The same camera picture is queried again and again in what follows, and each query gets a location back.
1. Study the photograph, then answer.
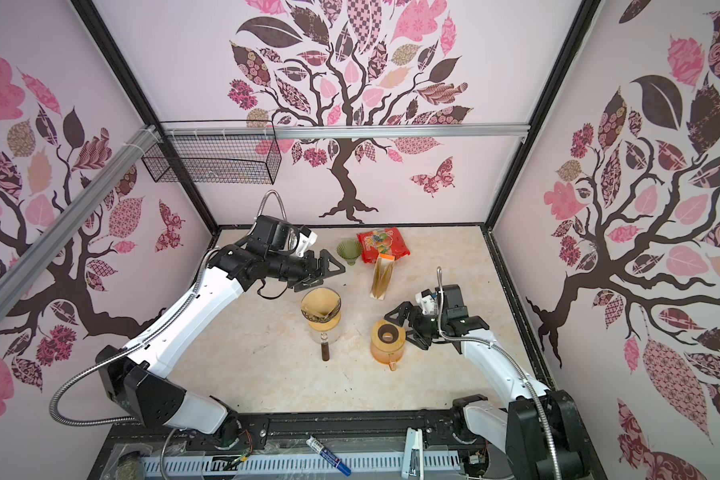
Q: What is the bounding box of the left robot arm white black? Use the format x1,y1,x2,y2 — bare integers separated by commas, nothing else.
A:
97,215,346,446

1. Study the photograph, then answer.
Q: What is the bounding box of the brown paper coffee filter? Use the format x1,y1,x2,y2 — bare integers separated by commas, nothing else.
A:
301,287,343,322

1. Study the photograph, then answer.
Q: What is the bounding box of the clear ribbed glass dripper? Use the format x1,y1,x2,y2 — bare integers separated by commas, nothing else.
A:
300,287,343,326

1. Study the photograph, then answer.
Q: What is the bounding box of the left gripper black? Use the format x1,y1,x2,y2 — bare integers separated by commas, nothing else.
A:
267,248,345,291

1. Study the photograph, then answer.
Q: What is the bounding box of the white slotted cable duct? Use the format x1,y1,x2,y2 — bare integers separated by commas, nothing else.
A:
143,451,461,479

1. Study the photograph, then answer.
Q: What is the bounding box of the aluminium rail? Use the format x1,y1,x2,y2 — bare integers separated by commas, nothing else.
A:
164,123,530,140
0,126,158,322

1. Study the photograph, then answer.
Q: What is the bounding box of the green glass dripper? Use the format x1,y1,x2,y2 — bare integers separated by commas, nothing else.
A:
337,238,363,266

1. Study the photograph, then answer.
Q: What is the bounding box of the right metal conduit cable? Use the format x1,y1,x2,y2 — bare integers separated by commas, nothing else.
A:
435,266,564,480

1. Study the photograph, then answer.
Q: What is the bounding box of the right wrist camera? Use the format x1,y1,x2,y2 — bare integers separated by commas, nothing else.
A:
415,289,439,317

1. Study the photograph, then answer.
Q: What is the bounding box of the left aluminium rail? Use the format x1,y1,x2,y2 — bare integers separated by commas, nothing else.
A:
0,126,158,322

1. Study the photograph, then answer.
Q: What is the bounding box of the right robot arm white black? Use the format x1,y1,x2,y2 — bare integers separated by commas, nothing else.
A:
384,284,595,479

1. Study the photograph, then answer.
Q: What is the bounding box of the back aluminium rail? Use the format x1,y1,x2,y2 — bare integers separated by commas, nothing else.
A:
164,123,530,140

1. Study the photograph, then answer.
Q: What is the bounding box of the orange glass pitcher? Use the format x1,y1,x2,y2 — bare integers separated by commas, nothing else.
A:
370,337,405,371

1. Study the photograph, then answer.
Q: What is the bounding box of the blue white marker pen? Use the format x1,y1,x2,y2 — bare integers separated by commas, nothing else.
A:
306,436,352,477

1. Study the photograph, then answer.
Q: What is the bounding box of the red snack bag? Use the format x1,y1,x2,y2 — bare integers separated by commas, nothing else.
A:
357,227,410,264

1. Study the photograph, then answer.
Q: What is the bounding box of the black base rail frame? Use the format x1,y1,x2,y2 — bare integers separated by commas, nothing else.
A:
88,410,512,479

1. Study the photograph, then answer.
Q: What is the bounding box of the clear glass carafe brown handle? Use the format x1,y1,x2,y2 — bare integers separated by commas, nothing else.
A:
310,327,342,362

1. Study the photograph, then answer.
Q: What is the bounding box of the black wire basket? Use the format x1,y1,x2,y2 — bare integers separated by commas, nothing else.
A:
141,120,283,185

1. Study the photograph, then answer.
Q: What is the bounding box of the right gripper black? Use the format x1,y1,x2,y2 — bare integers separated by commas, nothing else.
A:
385,302,448,346

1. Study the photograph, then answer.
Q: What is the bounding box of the orange coffee filter pack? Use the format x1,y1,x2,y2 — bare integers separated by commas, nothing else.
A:
370,254,395,300

